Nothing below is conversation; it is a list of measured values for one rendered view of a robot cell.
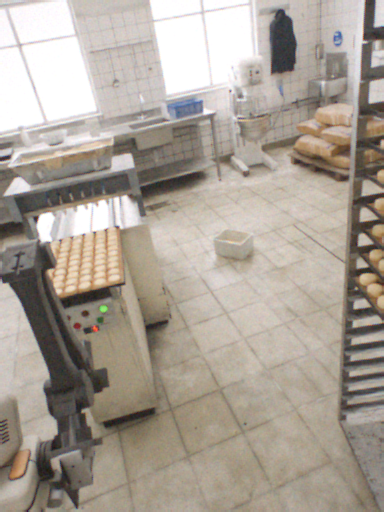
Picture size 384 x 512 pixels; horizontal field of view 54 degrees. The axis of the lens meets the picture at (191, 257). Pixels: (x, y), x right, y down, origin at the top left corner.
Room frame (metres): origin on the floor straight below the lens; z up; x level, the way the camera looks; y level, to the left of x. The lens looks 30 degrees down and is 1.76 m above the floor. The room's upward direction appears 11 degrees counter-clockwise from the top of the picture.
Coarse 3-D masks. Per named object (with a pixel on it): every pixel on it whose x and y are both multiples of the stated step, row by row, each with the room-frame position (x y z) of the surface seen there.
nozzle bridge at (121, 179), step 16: (112, 160) 2.31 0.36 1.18; (128, 160) 2.24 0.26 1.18; (80, 176) 2.10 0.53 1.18; (96, 176) 2.06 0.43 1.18; (112, 176) 2.15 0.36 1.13; (128, 176) 2.07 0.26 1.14; (16, 192) 2.02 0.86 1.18; (32, 192) 2.02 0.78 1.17; (48, 192) 2.11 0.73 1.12; (64, 192) 2.12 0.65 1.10; (96, 192) 2.14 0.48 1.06; (112, 192) 2.12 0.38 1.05; (128, 192) 2.11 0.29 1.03; (16, 208) 2.00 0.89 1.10; (32, 208) 2.09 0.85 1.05; (48, 208) 2.06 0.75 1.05; (64, 208) 2.06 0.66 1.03; (144, 208) 2.18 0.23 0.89; (32, 224) 2.16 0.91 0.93
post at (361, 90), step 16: (368, 0) 1.06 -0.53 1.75; (368, 16) 1.06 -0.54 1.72; (368, 48) 1.06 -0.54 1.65; (368, 64) 1.06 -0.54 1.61; (368, 96) 1.06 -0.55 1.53; (352, 128) 1.08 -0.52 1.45; (352, 144) 1.08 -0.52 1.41; (352, 160) 1.07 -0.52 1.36; (352, 176) 1.06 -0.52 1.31; (352, 192) 1.06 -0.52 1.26; (352, 208) 1.06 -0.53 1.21; (352, 240) 1.06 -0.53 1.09; (352, 288) 1.06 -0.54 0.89; (352, 304) 1.06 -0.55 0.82
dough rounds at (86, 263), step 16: (64, 240) 1.86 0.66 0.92; (80, 240) 1.82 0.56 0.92; (96, 240) 1.79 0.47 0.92; (112, 240) 1.76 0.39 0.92; (64, 256) 1.68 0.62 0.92; (80, 256) 1.67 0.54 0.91; (96, 256) 1.61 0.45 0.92; (112, 256) 1.59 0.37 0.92; (64, 272) 1.52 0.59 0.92; (80, 272) 1.50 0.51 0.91; (96, 272) 1.47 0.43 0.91; (112, 272) 1.43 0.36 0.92; (64, 288) 1.41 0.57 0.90; (80, 288) 1.36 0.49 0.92; (96, 288) 1.36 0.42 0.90
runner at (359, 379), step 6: (372, 372) 1.05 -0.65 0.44; (378, 372) 1.05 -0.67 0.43; (342, 378) 1.05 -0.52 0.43; (348, 378) 1.05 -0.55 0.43; (354, 378) 1.05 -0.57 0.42; (360, 378) 1.05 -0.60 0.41; (366, 378) 1.05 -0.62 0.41; (372, 378) 1.04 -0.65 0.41; (378, 378) 1.04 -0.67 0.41; (348, 384) 1.04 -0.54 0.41; (354, 384) 1.03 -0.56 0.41; (360, 384) 1.03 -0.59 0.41
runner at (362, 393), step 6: (348, 390) 1.06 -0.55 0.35; (354, 390) 1.05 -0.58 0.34; (360, 390) 1.05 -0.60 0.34; (366, 390) 1.05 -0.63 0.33; (372, 390) 1.05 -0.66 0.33; (378, 390) 1.05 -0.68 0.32; (342, 396) 1.05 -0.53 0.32; (348, 396) 1.05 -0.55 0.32; (354, 396) 1.04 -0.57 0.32; (360, 396) 1.04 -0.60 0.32; (366, 396) 1.03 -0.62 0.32; (372, 396) 1.03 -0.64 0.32
